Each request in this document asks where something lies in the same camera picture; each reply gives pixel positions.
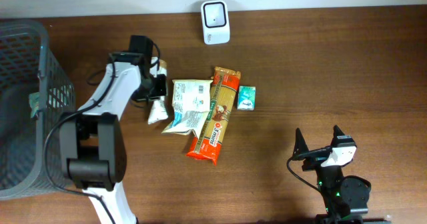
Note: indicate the grey plastic mesh basket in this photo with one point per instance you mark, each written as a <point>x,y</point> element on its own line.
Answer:
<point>29,66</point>

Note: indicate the orange spaghetti package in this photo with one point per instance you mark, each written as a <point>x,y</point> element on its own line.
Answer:
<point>222,96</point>

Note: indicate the white snack bag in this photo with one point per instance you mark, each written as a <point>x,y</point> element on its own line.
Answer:
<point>191,104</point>

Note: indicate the teal wet wipes pack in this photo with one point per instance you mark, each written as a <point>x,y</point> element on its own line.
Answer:
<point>34,103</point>

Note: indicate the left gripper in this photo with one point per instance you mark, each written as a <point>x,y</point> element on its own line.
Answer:
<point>161,88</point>

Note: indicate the small teal tissue pack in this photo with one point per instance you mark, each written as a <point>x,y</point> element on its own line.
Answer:
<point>246,98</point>

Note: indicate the white tube with cork cap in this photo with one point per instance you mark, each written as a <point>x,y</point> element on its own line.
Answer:
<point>158,110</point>

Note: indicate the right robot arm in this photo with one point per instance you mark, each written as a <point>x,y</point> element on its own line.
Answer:
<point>345,197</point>

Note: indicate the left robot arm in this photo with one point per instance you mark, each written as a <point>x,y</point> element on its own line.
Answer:
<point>93,154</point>

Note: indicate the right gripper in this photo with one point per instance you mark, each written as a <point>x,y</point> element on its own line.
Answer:
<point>300,144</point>

